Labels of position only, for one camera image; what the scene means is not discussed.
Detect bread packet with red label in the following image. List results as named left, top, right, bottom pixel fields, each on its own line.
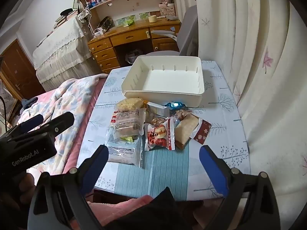
left=110, top=109, right=147, bottom=140

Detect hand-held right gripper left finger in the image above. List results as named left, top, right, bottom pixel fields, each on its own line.
left=26, top=145, right=109, bottom=230

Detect white leaf print curtain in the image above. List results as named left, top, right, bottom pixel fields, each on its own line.
left=193, top=0, right=307, bottom=230

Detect lace covered piano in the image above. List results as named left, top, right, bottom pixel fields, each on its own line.
left=32, top=14, right=96, bottom=91

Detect wooden desk with drawers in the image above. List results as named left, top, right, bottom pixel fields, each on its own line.
left=87, top=19, right=181, bottom=73

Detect black cloth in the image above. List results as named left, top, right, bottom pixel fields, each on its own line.
left=113, top=186, right=204, bottom=230

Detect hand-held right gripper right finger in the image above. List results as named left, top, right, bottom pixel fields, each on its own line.
left=193, top=144, right=281, bottom=230

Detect black patterned pouch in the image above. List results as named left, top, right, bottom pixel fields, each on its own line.
left=97, top=16, right=115, bottom=30

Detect clear nut snack packet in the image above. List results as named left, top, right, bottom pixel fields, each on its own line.
left=151, top=116, right=168, bottom=127
left=174, top=109, right=193, bottom=120

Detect dark clothes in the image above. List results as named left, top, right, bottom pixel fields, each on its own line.
left=21, top=97, right=39, bottom=108

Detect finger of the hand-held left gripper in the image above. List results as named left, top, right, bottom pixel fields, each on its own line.
left=16, top=114, right=44, bottom=135
left=40, top=111, right=75, bottom=140

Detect person's pink clothing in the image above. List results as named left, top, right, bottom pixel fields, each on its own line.
left=86, top=195, right=154, bottom=230

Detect red and white snack packet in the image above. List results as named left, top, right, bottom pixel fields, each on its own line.
left=143, top=117, right=179, bottom=152

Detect tree print tablecloth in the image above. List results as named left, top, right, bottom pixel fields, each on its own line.
left=77, top=60, right=251, bottom=202

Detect brown wooden door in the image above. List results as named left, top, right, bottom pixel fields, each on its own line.
left=0, top=39, right=46, bottom=99

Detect green packets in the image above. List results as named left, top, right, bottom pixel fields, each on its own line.
left=122, top=16, right=136, bottom=27

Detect white plastic bin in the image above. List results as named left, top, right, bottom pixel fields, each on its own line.
left=120, top=56, right=205, bottom=108

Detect pastel patterned blanket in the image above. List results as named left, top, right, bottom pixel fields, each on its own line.
left=18, top=73, right=109, bottom=175

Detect beige wafer packet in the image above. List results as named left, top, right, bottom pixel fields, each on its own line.
left=175, top=114, right=212, bottom=149

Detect pale bread roll packet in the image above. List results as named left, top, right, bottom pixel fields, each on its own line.
left=117, top=97, right=144, bottom=112

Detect flat clear white packet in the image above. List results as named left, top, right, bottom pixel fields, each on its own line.
left=105, top=127, right=144, bottom=168

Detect blue foil candy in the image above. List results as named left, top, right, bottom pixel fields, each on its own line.
left=165, top=101, right=186, bottom=112

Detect white power strip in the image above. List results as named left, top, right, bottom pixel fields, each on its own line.
left=92, top=27, right=107, bottom=37

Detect pink bed sheet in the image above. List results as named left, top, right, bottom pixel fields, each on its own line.
left=26, top=79, right=107, bottom=180

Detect grey office chair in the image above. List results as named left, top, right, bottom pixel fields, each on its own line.
left=144, top=0, right=199, bottom=58

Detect patterned cardboard box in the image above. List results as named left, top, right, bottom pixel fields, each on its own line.
left=159, top=6, right=175, bottom=17

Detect person's left hand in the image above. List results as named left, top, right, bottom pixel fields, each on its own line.
left=0, top=172, right=36, bottom=223

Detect black cable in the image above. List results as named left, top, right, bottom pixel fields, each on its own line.
left=0, top=96, right=7, bottom=131

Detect wooden bookshelf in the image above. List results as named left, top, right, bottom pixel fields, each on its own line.
left=73, top=0, right=178, bottom=29

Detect orange and white snack packet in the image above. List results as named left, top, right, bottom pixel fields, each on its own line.
left=143, top=100, right=171, bottom=118

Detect trash bin with bag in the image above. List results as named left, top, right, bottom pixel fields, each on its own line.
left=125, top=49, right=144, bottom=65

